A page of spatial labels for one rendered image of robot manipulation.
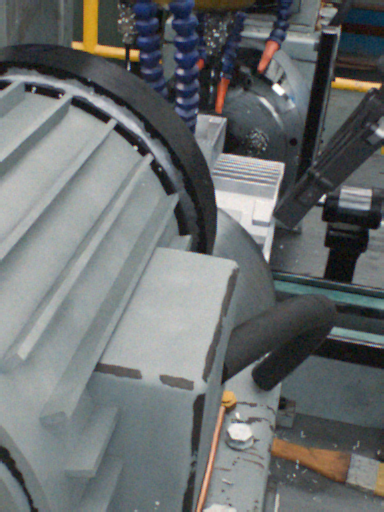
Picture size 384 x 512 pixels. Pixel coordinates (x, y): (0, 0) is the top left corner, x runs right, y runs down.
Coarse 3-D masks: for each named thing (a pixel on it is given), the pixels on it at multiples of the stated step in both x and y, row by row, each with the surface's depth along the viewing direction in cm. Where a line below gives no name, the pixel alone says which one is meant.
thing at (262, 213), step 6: (282, 168) 100; (282, 174) 101; (282, 180) 101; (258, 204) 90; (264, 204) 90; (270, 204) 90; (258, 210) 90; (264, 210) 90; (270, 210) 89; (252, 216) 90; (258, 216) 89; (264, 216) 89; (270, 216) 89; (252, 222) 90; (258, 222) 90; (264, 222) 89; (270, 222) 90; (270, 252) 106
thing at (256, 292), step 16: (224, 224) 72; (240, 224) 74; (224, 240) 70; (240, 240) 72; (224, 256) 68; (240, 256) 70; (256, 256) 74; (240, 272) 69; (256, 272) 72; (240, 288) 67; (256, 288) 70; (272, 288) 76; (240, 304) 65; (256, 304) 69; (272, 304) 75; (240, 320) 64
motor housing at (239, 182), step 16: (224, 160) 95; (240, 160) 96; (256, 160) 97; (224, 176) 93; (240, 176) 93; (256, 176) 93; (272, 176) 93; (224, 192) 93; (240, 192) 93; (256, 192) 92; (272, 192) 92; (240, 208) 92; (272, 224) 106; (256, 240) 90; (272, 240) 106
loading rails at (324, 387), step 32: (288, 288) 107; (320, 288) 108; (352, 288) 107; (352, 320) 106; (320, 352) 97; (352, 352) 96; (288, 384) 101; (320, 384) 100; (352, 384) 99; (288, 416) 99; (320, 416) 102; (352, 416) 101
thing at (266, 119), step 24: (240, 48) 119; (264, 48) 122; (216, 72) 112; (240, 72) 111; (264, 72) 112; (288, 72) 120; (168, 96) 115; (216, 96) 113; (240, 96) 112; (264, 96) 112; (288, 96) 112; (240, 120) 114; (264, 120) 113; (288, 120) 113; (240, 144) 116; (264, 144) 113; (288, 144) 115; (288, 168) 117
